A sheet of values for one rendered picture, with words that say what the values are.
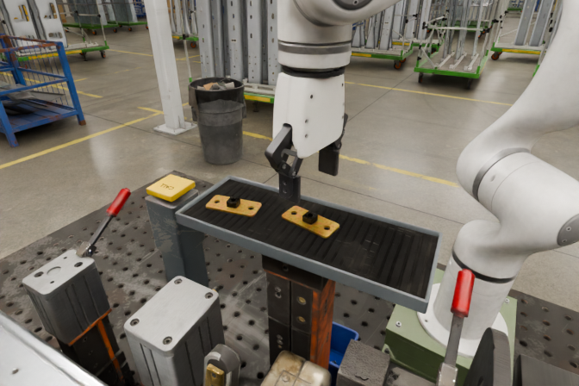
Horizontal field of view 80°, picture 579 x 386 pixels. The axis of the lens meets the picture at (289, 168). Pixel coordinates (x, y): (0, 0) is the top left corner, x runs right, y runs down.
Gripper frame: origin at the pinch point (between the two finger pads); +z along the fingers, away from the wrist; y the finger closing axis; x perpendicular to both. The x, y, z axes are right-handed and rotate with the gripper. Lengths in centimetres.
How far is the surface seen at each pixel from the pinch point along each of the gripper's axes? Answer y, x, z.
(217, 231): 10.1, -8.8, 7.1
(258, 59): -310, -300, 61
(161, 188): 8.0, -25.7, 7.2
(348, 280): 6.4, 10.4, 7.4
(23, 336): 32.7, -29.0, 22.8
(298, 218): 0.7, -1.4, 6.9
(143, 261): -2, -64, 53
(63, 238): 9, -97, 53
